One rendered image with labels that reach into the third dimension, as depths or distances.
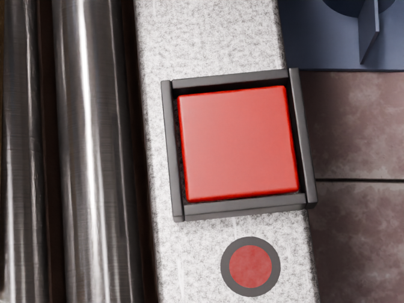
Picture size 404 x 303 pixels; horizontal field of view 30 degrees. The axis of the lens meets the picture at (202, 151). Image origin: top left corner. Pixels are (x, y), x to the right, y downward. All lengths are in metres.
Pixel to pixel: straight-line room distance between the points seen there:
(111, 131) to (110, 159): 0.02
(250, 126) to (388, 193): 0.99
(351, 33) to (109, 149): 1.08
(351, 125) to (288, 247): 1.01
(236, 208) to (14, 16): 0.17
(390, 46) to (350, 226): 0.35
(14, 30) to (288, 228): 0.19
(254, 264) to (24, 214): 0.13
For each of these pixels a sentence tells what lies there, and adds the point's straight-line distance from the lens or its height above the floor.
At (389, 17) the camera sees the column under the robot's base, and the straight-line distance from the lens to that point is 1.49.
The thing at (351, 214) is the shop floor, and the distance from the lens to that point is 1.36.
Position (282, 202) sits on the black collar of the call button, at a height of 0.93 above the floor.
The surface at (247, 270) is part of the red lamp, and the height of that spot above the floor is 0.92.
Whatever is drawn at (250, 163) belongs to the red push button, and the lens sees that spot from 0.40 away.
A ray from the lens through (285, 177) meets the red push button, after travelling 0.40.
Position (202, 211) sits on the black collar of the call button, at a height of 0.93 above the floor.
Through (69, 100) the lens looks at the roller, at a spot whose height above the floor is 0.92.
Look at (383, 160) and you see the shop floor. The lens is 1.40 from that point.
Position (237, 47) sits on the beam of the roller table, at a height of 0.92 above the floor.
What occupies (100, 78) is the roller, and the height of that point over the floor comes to 0.92.
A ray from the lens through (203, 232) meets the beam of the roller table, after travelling 0.40.
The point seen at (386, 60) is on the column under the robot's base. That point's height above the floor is 0.01.
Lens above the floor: 1.31
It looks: 74 degrees down
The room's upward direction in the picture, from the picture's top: 2 degrees counter-clockwise
